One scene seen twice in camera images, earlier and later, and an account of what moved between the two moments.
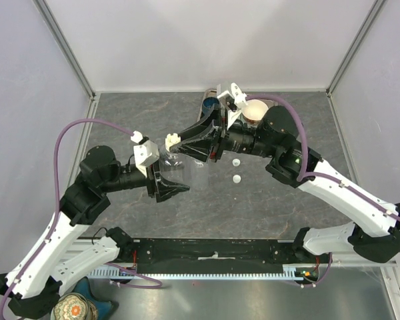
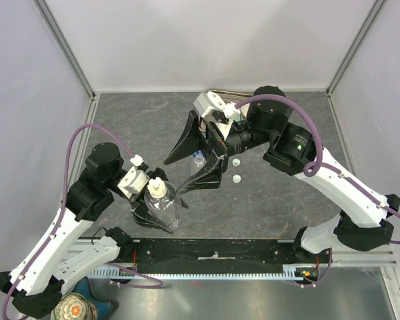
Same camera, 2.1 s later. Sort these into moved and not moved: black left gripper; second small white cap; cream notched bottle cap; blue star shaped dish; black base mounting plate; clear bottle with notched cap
Moved: clear bottle with notched cap; black left gripper; cream notched bottle cap
Not moved: blue star shaped dish; second small white cap; black base mounting plate
